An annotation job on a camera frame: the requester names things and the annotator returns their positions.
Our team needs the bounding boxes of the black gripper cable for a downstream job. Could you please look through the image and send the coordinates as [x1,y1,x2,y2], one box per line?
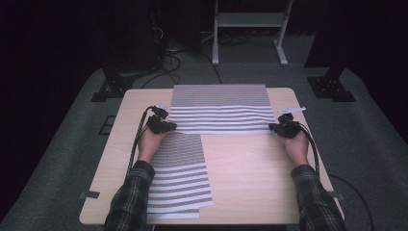
[297,122,376,231]
[126,106,158,178]

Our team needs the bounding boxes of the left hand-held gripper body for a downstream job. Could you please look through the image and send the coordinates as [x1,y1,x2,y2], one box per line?
[146,102,171,135]

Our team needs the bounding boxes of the person's right hand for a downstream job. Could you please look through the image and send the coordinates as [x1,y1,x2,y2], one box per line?
[281,130,311,167]

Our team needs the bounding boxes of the black stand base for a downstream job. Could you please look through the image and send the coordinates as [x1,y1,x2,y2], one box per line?
[89,67,137,103]
[306,66,357,103]

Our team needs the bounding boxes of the white metal stand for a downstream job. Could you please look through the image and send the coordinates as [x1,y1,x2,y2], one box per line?
[212,0,294,67]

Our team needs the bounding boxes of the black floor cables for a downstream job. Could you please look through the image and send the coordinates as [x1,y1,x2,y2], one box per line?
[140,27,225,90]

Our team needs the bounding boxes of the dark floor socket plate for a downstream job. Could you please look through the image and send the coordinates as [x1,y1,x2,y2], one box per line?
[98,115,117,136]

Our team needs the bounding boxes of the grey tape strip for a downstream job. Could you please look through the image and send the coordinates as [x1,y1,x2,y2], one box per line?
[78,190,101,200]
[326,191,345,202]

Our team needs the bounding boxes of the person's left hand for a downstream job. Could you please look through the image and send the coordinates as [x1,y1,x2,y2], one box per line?
[137,125,168,164]

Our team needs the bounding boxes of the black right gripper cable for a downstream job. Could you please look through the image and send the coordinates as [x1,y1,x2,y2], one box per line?
[297,122,376,231]

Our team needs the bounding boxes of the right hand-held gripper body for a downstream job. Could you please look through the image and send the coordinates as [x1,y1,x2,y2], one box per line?
[276,106,307,140]

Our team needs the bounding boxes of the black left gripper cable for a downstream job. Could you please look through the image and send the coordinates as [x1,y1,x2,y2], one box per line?
[126,106,158,178]

